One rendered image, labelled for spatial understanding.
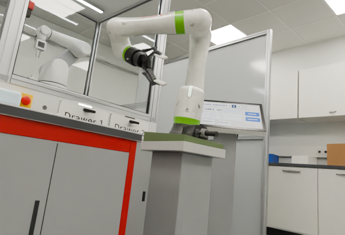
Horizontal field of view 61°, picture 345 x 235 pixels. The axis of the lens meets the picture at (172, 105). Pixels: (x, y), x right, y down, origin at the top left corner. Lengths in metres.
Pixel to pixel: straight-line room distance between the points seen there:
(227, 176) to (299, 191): 1.95
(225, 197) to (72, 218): 1.32
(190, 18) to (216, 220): 1.31
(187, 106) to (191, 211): 0.45
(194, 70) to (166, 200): 0.69
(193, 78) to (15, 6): 0.91
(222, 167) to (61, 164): 1.37
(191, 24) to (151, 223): 0.94
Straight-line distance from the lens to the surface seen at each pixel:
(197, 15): 1.50
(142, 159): 1.92
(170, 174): 1.28
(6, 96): 0.90
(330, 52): 4.97
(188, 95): 1.35
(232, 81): 3.06
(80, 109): 1.63
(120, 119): 1.77
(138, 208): 1.94
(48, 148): 0.92
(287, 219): 4.03
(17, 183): 0.89
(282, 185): 4.04
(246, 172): 2.78
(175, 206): 1.25
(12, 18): 1.59
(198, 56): 1.60
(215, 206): 2.11
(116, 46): 1.60
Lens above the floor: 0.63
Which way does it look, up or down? 13 degrees up
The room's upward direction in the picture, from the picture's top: 6 degrees clockwise
